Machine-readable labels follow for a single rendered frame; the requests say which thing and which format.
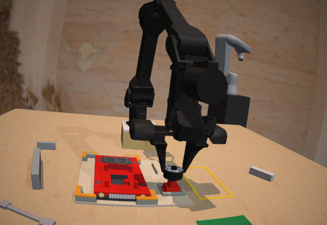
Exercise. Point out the red stepped base with black post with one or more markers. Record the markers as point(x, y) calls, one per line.
point(171, 185)

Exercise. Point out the green flat rectangle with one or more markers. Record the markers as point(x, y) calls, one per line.
point(235, 220)

